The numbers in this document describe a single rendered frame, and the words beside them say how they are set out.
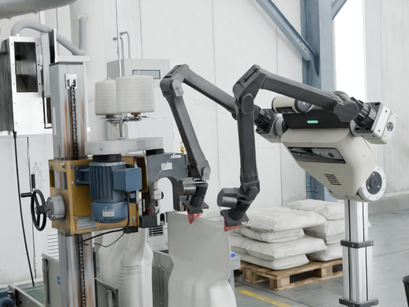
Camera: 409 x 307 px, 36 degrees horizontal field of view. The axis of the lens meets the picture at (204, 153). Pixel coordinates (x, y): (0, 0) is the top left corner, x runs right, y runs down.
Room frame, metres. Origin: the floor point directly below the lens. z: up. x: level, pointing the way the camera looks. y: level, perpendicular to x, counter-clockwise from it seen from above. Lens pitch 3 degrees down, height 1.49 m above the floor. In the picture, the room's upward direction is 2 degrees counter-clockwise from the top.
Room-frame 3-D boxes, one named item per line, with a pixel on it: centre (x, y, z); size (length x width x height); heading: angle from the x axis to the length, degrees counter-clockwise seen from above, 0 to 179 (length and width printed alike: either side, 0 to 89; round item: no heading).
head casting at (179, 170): (3.05, 0.24, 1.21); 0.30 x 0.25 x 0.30; 32
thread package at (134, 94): (2.71, 0.29, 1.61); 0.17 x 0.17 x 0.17
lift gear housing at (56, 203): (2.72, 0.66, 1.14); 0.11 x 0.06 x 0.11; 32
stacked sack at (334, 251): (6.02, -1.22, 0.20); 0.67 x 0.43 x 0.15; 122
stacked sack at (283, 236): (5.83, -0.56, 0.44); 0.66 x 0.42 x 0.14; 27
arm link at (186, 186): (2.62, 0.05, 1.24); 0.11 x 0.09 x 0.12; 122
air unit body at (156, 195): (2.84, 0.22, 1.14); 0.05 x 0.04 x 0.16; 122
